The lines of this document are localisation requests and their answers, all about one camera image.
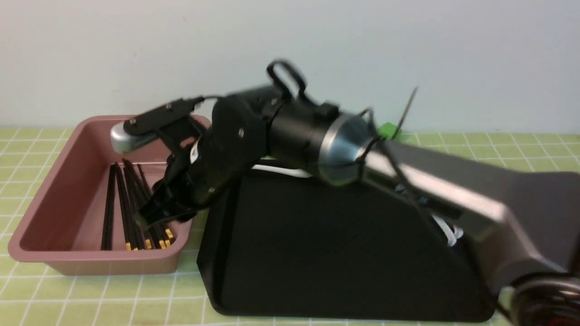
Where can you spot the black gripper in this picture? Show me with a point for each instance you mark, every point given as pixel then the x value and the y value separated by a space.
pixel 199 171

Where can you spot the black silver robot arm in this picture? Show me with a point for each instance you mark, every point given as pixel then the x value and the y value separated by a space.
pixel 525 225

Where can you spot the black chopstick gold tip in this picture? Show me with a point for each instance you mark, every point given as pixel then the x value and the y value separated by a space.
pixel 142 240
pixel 123 207
pixel 142 193
pixel 164 234

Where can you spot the black chopstick leftmost in bin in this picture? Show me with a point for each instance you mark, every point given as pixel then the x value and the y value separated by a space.
pixel 107 231

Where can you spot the black plastic tray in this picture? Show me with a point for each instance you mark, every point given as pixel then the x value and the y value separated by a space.
pixel 282 246

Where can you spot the pink plastic bin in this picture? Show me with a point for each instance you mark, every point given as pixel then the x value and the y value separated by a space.
pixel 62 227

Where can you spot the white spoon far left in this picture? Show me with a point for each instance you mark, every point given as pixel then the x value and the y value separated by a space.
pixel 299 173

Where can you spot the white spoon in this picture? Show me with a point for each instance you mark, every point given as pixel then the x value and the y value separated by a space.
pixel 299 173
pixel 457 232
pixel 448 230

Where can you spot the green checked table mat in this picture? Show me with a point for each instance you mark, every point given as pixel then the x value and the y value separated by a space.
pixel 34 294

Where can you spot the green cube block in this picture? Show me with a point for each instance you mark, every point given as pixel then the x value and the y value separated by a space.
pixel 389 130

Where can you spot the white spoon right inner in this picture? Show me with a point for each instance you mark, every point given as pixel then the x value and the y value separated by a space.
pixel 448 230

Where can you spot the white spoon right outer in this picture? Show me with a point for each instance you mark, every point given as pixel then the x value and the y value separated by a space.
pixel 457 232

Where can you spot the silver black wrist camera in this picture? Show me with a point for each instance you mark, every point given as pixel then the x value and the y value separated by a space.
pixel 171 122

